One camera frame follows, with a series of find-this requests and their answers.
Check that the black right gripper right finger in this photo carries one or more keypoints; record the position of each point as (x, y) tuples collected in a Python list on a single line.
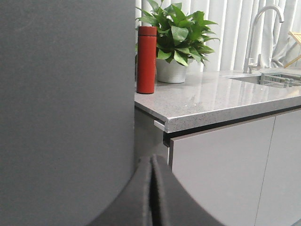
[(171, 205)]

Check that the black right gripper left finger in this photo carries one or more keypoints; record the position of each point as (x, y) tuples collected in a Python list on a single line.
[(132, 205)]

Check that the dark grey fridge door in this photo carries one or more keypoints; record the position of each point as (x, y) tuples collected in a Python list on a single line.
[(67, 71)]

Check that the grey left cabinet door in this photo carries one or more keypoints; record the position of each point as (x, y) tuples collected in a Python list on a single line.
[(223, 168)]

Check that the grey cabinet door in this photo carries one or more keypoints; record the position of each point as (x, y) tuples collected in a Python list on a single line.
[(223, 168), (280, 200)]

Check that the grey right cabinet door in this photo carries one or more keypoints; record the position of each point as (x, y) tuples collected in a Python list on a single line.
[(280, 200)]

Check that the grey stone countertop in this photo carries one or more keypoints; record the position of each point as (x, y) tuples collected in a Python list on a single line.
[(213, 97)]

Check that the white ribbed plant pot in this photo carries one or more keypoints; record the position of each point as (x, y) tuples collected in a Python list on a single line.
[(172, 72)]

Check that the stainless steel sink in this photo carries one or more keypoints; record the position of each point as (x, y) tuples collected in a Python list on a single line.
[(249, 78)]

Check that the chrome kitchen faucet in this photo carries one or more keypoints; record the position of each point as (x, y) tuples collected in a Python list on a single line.
[(261, 32)]

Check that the green potted plant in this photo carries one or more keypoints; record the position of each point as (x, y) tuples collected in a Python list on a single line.
[(180, 37)]

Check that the red thermos bottle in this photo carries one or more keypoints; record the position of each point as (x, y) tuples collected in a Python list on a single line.
[(146, 59)]

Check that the white vertical blinds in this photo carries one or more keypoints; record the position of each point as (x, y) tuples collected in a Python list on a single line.
[(233, 19)]

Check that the wooden folding rack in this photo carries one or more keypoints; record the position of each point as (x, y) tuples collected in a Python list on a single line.
[(297, 41)]

